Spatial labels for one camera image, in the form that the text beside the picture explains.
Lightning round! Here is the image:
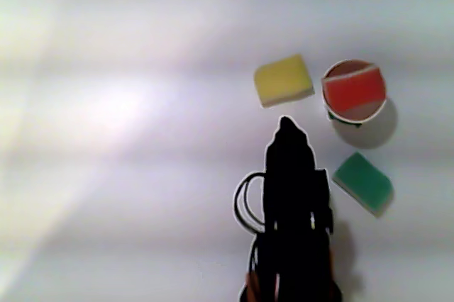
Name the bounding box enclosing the red sponge block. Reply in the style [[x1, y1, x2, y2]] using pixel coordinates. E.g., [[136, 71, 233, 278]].
[[323, 65, 387, 114]]

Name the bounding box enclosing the yellow sponge block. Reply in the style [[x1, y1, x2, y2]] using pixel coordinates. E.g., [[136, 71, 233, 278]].
[[253, 53, 316, 109]]

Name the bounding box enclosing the white paper cup green tape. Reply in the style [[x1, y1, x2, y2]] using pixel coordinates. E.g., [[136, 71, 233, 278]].
[[321, 59, 389, 129]]

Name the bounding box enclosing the green sponge block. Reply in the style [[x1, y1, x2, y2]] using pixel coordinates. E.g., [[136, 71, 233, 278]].
[[332, 151, 394, 218]]

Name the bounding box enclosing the black cable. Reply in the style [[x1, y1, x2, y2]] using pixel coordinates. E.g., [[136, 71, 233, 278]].
[[232, 170, 267, 236], [241, 177, 267, 228]]

